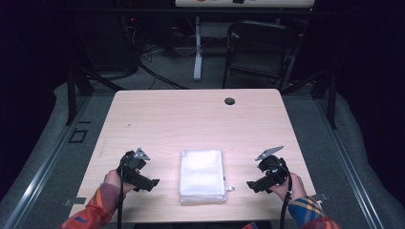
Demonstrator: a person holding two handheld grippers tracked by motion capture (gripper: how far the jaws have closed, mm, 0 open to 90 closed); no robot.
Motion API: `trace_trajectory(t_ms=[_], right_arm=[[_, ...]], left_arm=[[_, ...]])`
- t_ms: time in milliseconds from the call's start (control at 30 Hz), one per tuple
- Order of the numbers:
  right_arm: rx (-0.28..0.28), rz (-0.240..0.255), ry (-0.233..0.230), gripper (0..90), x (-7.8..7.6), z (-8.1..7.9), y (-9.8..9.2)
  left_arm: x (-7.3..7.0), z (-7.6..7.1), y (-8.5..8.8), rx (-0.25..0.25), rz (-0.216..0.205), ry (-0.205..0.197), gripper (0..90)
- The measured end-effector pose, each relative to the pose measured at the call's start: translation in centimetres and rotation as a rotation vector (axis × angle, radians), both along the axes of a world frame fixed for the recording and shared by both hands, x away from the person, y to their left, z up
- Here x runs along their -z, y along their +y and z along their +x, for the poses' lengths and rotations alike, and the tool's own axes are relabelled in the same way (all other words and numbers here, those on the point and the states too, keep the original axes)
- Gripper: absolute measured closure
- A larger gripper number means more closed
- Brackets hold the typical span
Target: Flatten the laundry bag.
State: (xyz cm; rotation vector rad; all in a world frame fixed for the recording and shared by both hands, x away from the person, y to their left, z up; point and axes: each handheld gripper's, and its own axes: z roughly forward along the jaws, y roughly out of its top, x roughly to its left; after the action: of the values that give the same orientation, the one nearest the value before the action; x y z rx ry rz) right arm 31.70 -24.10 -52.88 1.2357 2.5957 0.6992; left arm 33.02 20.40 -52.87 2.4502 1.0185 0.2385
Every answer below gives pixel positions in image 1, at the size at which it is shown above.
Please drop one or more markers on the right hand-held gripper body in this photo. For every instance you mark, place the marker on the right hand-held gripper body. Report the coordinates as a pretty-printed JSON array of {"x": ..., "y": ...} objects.
[{"x": 273, "y": 168}]

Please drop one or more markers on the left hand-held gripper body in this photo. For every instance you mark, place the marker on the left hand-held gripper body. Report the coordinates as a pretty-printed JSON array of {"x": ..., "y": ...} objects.
[{"x": 130, "y": 167}]

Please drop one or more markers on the white zipper bag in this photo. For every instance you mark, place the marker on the white zipper bag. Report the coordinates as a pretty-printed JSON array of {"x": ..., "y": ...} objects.
[{"x": 202, "y": 176}]

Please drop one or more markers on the person's left hand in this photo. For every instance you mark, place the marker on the person's left hand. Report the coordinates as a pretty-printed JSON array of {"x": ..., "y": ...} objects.
[{"x": 113, "y": 178}]

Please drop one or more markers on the person's right hand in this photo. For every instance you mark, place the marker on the person's right hand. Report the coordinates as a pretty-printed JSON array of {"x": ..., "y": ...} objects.
[{"x": 296, "y": 189}]

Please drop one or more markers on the person's torso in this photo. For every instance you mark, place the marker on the person's torso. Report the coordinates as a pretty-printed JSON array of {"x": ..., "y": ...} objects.
[{"x": 250, "y": 225}]

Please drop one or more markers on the grey tape piece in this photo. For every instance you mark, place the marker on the grey tape piece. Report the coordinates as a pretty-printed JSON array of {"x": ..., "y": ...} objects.
[
  {"x": 74, "y": 201},
  {"x": 321, "y": 197}
]

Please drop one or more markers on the black tape strip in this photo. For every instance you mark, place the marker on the black tape strip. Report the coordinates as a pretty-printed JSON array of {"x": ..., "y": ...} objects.
[{"x": 84, "y": 122}]

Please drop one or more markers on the black tape square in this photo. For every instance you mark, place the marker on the black tape square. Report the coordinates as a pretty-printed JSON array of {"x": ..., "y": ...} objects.
[{"x": 72, "y": 136}]

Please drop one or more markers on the black table grommet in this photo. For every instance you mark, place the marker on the black table grommet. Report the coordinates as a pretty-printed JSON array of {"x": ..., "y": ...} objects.
[{"x": 229, "y": 101}]

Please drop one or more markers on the black metal stand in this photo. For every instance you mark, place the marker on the black metal stand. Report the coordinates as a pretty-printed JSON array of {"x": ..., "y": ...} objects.
[
  {"x": 332, "y": 101},
  {"x": 71, "y": 95}
]

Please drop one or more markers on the black folding chair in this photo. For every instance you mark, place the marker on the black folding chair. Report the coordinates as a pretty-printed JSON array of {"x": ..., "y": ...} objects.
[{"x": 259, "y": 47}]

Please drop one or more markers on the dark computer tower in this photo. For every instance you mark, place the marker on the dark computer tower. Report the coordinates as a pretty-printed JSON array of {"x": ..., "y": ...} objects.
[{"x": 108, "y": 41}]

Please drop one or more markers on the white desk leg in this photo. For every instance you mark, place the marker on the white desk leg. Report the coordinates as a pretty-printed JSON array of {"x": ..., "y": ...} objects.
[{"x": 198, "y": 57}]

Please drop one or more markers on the aluminium floor rail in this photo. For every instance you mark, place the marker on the aluminium floor rail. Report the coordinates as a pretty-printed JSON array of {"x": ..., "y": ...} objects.
[
  {"x": 47, "y": 162},
  {"x": 347, "y": 162}
]

